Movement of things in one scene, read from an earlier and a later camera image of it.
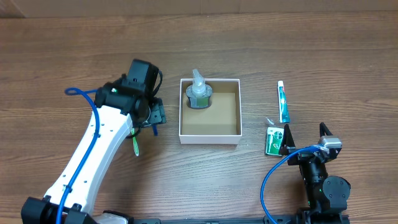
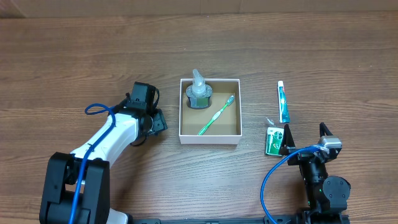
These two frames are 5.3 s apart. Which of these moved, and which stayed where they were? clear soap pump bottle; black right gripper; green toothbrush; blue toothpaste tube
Moved: green toothbrush
Stayed: black right gripper; blue toothpaste tube; clear soap pump bottle
